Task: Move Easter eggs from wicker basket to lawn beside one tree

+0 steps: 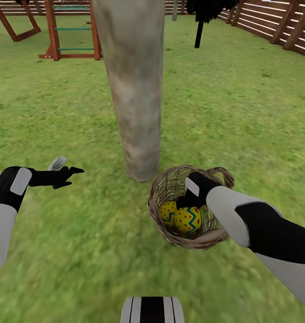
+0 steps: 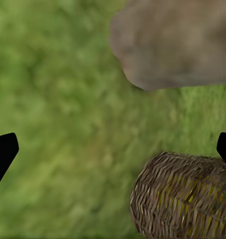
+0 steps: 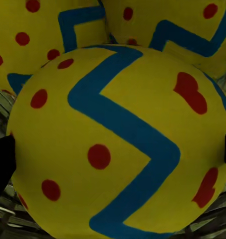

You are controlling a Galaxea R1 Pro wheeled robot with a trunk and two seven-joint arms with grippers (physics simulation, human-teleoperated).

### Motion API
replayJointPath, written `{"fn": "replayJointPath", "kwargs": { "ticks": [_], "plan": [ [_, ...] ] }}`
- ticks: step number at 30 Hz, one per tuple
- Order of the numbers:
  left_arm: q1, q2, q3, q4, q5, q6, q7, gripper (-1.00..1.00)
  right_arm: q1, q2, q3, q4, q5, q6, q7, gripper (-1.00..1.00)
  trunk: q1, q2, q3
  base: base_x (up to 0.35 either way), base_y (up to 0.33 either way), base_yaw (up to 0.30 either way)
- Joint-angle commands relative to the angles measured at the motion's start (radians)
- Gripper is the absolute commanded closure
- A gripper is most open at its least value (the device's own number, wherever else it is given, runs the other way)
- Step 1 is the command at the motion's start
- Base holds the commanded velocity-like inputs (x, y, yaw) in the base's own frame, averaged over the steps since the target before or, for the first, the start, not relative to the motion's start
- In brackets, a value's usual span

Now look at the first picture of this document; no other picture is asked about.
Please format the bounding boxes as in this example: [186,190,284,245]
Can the robot trunk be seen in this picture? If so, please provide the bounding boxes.
[120,297,185,323]

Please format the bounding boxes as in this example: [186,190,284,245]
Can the wicker basket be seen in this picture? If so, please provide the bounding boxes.
[148,165,234,251]

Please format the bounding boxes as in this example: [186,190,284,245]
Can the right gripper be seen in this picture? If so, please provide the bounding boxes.
[176,194,203,210]

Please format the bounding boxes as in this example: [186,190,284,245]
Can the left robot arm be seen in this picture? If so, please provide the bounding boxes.
[0,156,84,269]

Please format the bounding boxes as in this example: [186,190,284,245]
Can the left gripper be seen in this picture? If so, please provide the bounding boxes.
[44,166,84,189]

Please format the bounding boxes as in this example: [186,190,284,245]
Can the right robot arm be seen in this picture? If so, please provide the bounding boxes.
[176,172,305,306]

